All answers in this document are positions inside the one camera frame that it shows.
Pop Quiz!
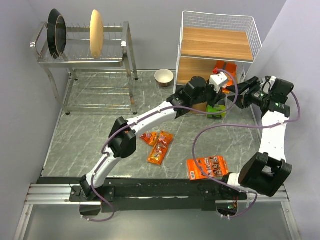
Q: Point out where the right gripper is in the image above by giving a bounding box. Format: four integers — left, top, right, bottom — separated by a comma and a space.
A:
225, 76, 271, 110

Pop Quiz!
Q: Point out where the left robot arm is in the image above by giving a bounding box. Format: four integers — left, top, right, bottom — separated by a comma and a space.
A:
79, 72, 228, 201

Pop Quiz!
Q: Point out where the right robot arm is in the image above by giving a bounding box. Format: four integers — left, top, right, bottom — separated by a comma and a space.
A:
218, 76, 294, 199

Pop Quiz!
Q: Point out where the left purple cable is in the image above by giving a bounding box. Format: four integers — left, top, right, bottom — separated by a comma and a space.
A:
84, 69, 238, 223

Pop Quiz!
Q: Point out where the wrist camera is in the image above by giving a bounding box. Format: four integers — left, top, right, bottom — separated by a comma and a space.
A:
209, 72, 229, 93
260, 76, 277, 93

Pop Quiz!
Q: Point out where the beige plate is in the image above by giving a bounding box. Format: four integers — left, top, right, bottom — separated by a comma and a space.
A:
89, 9, 104, 59

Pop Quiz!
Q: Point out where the orange razor bag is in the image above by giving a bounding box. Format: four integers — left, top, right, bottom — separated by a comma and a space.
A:
147, 131, 174, 166
140, 132, 158, 147

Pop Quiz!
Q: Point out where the white brown bowl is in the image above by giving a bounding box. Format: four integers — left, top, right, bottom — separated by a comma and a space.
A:
154, 69, 174, 87

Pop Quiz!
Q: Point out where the orange razor pack back side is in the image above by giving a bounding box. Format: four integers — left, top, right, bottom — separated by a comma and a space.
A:
186, 155, 229, 181

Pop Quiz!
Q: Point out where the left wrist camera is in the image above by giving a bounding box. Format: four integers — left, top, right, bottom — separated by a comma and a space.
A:
209, 72, 229, 93

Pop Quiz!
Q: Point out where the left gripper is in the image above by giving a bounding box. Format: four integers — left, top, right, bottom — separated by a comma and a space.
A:
192, 80, 226, 109

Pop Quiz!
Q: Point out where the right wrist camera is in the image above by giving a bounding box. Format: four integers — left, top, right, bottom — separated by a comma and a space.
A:
260, 76, 277, 93

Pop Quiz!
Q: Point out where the white wire wooden shelf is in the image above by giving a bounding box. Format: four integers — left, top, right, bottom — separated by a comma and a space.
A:
173, 10, 263, 116

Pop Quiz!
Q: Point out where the steel dish rack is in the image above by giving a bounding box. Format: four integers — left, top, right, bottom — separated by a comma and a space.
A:
30, 21, 138, 115

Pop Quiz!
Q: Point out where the black plate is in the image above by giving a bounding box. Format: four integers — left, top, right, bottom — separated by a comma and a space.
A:
47, 8, 67, 59

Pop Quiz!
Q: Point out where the orange Gillette Fusion pack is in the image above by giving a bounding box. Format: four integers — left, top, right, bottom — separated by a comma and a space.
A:
213, 60, 238, 94

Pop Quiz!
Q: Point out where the black green razor box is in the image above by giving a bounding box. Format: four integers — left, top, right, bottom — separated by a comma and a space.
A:
206, 105, 227, 119

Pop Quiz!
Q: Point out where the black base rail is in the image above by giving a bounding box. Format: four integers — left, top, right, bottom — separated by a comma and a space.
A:
68, 174, 248, 216

